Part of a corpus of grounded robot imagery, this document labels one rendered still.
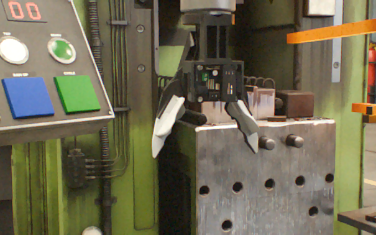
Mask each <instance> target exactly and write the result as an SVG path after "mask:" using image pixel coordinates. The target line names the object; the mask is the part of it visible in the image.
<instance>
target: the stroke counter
mask: <svg viewBox="0 0 376 235"><path fill-rule="evenodd" d="M11 4H17V2H10V3H9V6H10V8H11V10H13V11H12V14H13V16H14V17H16V18H20V19H22V18H23V17H24V16H23V14H22V11H21V7H20V4H18V7H19V10H18V9H13V7H12V5H11ZM26 6H27V8H28V10H29V14H30V17H32V13H31V12H36V13H37V14H38V17H33V19H39V18H41V16H40V14H39V12H37V11H38V9H37V6H36V5H34V4H28V5H26ZM29 6H35V9H36V11H30V8H29ZM14 11H19V12H20V13H21V17H20V16H15V14H14Z"/></svg>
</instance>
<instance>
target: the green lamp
mask: <svg viewBox="0 0 376 235"><path fill-rule="evenodd" d="M51 48H52V51H53V53H54V54H55V55H56V56H57V57H58V58H60V59H62V60H69V59H70V58H72V56H73V50H72V49H71V47H70V46H69V45H68V44H67V43H66V42H64V41H61V40H57V41H54V43H52V45H51Z"/></svg>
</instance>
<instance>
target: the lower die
mask: <svg viewBox="0 0 376 235"><path fill-rule="evenodd" d="M246 86H250V85H246ZM250 87H254V92H253V93H247V94H248V97H249V108H250V111H251V113H252V114H253V117H254V119H255V120H267V116H274V111H275V90H271V89H266V88H258V87H257V86H250ZM183 98H184V99H185V100H184V102H183V105H184V107H186V95H185V94H183ZM158 99H160V88H159V87H158ZM225 103H226V102H225ZM225 103H223V102H221V101H218V102H214V101H213V102H204V103H194V102H191V101H188V105H189V107H190V108H189V110H192V111H196V112H199V113H203V114H205V115H206V116H207V119H208V121H207V122H206V123H210V122H234V121H235V119H233V120H232V119H231V117H230V116H229V115H228V114H227V112H226V111H225V110H224V105H225Z"/></svg>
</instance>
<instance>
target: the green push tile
mask: <svg viewBox="0 0 376 235"><path fill-rule="evenodd" d="M54 81H55V84H56V87H57V90H58V94H59V97H60V99H61V102H62V105H63V108H64V111H65V113H66V114H74V113H86V112H93V111H99V110H100V109H101V107H100V105H99V101H98V99H97V96H96V93H95V91H94V87H93V84H92V83H91V80H90V78H89V76H88V75H81V76H56V77H55V78H54Z"/></svg>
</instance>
